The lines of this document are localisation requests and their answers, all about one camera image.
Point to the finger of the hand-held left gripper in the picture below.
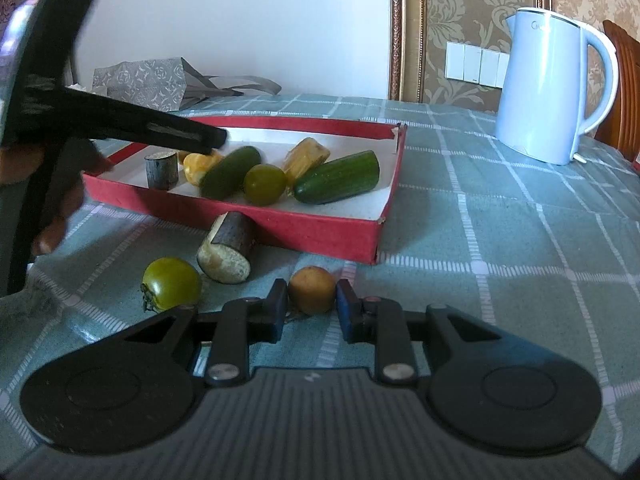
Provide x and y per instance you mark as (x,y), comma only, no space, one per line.
(150,127)

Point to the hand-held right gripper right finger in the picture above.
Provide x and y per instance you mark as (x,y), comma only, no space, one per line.
(345,312)

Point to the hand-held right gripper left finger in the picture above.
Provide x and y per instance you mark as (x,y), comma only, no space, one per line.
(277,312)

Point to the small brown round fruit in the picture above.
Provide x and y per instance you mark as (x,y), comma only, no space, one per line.
(311,290)

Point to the short dark sugarcane piece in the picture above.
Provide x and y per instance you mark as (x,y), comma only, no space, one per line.
(161,172)

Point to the bright yellow corn piece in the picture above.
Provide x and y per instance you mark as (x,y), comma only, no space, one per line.
(197,166)

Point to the red cardboard box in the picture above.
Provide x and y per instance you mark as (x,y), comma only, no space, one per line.
(350,240)

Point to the green tomato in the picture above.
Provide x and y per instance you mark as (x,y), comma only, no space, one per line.
(172,285)
(265,185)

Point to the person's left hand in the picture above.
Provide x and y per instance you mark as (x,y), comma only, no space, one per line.
(70,200)

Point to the grey patterned bag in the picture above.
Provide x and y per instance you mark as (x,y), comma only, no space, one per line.
(145,80)

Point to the eggplant piece on table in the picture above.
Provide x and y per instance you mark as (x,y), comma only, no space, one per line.
(225,255)

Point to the small dark green cucumber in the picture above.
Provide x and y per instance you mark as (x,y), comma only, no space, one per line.
(227,172)

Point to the large cut cucumber piece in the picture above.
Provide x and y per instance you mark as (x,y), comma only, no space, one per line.
(340,176)

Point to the tan corn cob piece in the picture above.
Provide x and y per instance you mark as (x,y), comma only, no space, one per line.
(305,160)

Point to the teal checked tablecloth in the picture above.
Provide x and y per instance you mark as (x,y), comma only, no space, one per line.
(500,260)

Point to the light blue electric kettle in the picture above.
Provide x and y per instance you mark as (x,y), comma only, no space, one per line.
(540,85)

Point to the small red box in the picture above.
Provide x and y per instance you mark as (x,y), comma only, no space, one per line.
(636,165)

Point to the brown wooden chair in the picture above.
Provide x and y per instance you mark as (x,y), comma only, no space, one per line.
(622,100)

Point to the gold wall moulding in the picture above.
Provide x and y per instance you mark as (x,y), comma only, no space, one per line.
(402,30)

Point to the white wall switch panel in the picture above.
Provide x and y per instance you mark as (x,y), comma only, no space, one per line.
(475,65)

